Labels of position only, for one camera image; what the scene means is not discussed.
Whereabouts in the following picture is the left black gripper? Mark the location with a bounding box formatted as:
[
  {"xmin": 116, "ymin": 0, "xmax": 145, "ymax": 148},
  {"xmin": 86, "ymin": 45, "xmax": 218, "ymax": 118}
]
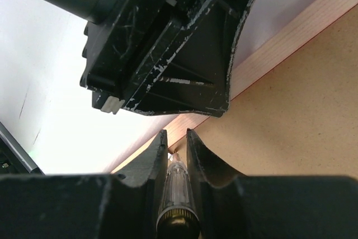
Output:
[{"xmin": 80, "ymin": 0, "xmax": 255, "ymax": 117}]

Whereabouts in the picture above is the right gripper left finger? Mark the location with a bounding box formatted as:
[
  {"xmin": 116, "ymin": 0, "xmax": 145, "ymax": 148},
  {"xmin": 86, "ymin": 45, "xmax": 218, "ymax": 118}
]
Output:
[{"xmin": 1, "ymin": 130, "xmax": 168, "ymax": 238}]

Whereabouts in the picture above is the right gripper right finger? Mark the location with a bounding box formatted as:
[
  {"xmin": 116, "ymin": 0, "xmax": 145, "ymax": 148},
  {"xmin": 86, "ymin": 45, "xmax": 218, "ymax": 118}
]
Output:
[{"xmin": 186, "ymin": 129, "xmax": 357, "ymax": 238}]

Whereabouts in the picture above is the clear tester screwdriver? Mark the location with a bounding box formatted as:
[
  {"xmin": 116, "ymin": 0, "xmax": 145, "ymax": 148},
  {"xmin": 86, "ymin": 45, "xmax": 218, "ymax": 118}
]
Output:
[{"xmin": 156, "ymin": 153, "xmax": 200, "ymax": 239}]

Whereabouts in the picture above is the red picture frame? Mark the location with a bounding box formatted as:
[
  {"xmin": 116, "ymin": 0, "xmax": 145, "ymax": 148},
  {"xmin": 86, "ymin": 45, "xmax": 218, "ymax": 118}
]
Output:
[{"xmin": 109, "ymin": 0, "xmax": 357, "ymax": 177}]

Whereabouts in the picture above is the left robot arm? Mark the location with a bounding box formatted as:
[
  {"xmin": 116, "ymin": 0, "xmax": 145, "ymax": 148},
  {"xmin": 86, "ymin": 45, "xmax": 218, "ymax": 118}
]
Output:
[{"xmin": 45, "ymin": 0, "xmax": 255, "ymax": 117}]

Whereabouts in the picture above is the left aluminium side rail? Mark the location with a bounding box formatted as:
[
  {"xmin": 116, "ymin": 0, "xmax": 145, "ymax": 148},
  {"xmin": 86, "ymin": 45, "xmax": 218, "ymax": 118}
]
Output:
[{"xmin": 1, "ymin": 123, "xmax": 44, "ymax": 175}]

